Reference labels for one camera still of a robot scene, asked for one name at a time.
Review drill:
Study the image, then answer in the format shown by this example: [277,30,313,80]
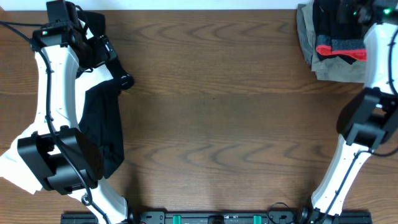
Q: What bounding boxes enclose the white garment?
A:
[0,18,114,195]

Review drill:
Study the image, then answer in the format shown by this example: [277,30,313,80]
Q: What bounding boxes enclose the black leggings with red waistband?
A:
[312,0,367,65]

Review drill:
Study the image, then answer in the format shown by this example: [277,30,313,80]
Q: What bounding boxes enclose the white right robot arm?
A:
[300,1,397,223]

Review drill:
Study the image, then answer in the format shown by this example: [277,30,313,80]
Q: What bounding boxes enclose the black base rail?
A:
[60,202,373,224]

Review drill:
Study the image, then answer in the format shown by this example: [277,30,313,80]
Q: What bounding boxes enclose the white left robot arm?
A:
[2,1,134,223]

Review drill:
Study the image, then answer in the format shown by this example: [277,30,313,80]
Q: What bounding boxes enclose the black shirt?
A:
[74,11,135,180]

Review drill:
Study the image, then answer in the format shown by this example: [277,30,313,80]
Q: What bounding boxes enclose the olive khaki garment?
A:
[296,2,366,83]

